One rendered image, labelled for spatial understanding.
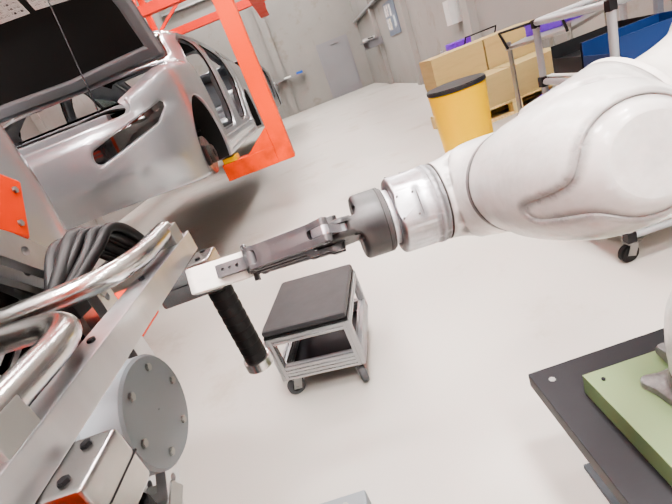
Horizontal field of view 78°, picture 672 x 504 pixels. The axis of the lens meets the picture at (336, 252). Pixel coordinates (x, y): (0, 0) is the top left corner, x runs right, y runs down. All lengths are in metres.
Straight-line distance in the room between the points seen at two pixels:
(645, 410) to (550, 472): 0.42
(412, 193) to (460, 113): 2.90
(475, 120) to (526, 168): 3.06
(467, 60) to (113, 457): 5.30
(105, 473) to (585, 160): 0.35
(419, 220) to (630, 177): 0.21
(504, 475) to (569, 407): 0.35
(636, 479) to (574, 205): 0.75
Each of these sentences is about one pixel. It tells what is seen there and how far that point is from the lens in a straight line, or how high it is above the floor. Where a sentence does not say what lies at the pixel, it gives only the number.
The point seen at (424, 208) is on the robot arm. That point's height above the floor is 0.95.
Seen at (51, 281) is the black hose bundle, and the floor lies 1.01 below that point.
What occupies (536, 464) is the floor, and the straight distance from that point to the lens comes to 1.38.
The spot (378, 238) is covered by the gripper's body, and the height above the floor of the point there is 0.94.
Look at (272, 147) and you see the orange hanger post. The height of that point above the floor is 0.67.
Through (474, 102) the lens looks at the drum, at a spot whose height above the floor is 0.55.
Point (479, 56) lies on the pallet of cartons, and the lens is 5.50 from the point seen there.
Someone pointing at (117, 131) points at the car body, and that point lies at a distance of 3.07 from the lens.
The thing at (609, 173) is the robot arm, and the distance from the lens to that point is 0.29.
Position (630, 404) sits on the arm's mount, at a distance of 1.03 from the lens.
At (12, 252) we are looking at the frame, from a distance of 0.67.
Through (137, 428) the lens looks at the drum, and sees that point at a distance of 0.50.
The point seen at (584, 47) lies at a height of 0.85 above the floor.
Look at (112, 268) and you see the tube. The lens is 0.51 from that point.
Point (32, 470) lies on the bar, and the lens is 0.34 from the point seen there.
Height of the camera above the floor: 1.11
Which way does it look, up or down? 22 degrees down
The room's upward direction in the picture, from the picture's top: 22 degrees counter-clockwise
